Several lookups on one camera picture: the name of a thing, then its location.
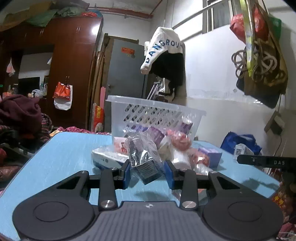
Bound red ball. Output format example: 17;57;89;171
167;129;192;151

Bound white blue box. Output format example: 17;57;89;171
91;146;128;170

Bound blue shopping bag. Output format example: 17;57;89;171
220;132;262;155

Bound purple small box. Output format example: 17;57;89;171
198;147;222;169

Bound white plastic laundry basket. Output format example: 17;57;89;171
107;95;206;140

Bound brown hanging bag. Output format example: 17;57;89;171
231;1;288;108

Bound grey metal door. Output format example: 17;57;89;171
104;38;149;133

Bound red white hanging bag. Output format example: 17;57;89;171
53;82;73;111

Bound black hanging garment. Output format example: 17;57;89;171
149;51;185;100

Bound maroon clothes pile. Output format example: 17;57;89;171
1;94;52;152

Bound dark red wooden wardrobe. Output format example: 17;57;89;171
1;16;103;128

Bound white hoodie blue letters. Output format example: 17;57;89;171
140;27;183;75

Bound red hanging plastic bag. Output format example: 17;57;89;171
229;5;269;45

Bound coiled rope bundle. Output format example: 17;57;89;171
231;39;282;80

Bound yellow green strap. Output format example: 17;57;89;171
239;0;255;77

